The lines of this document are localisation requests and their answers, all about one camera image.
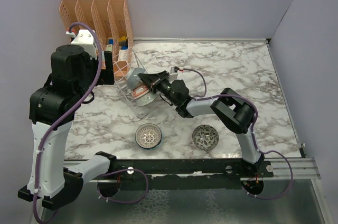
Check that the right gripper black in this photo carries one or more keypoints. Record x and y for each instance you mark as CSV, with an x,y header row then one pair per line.
x,y
149,80

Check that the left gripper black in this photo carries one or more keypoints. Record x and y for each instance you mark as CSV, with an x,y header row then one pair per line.
x,y
106,76

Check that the orange floral bowl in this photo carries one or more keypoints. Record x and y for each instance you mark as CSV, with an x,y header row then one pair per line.
x,y
139,91

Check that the grey dotted red-rim bowl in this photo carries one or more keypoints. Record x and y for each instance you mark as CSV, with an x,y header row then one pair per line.
x,y
132,78

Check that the red flower black-inside bowl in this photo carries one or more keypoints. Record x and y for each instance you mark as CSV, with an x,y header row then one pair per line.
x,y
205,137

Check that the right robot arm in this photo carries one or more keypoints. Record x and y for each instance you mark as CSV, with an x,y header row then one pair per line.
x,y
237,113

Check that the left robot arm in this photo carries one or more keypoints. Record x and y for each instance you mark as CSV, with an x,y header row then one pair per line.
x,y
52,109

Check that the white cardboard box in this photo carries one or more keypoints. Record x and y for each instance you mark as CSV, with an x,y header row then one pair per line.
x,y
123,55

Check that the yellow grey stamp block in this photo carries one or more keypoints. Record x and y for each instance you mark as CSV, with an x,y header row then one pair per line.
x,y
123,41

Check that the black white radial bowl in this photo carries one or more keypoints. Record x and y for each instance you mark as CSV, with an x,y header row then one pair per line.
x,y
148,136

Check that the peach plastic desk organizer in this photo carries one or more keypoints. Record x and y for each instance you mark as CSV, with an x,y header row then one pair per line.
x,y
109,18

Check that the white wire dish rack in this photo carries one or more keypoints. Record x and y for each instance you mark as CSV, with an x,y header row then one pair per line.
x,y
127,66

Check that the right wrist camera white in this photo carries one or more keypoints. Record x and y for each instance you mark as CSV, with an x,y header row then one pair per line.
x,y
176,70

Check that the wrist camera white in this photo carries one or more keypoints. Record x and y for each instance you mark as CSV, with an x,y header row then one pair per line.
x,y
176,70
84,39

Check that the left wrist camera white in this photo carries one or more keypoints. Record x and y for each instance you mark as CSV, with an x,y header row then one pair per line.
x,y
84,39

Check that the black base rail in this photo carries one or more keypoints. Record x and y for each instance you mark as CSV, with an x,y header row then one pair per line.
x,y
179,174

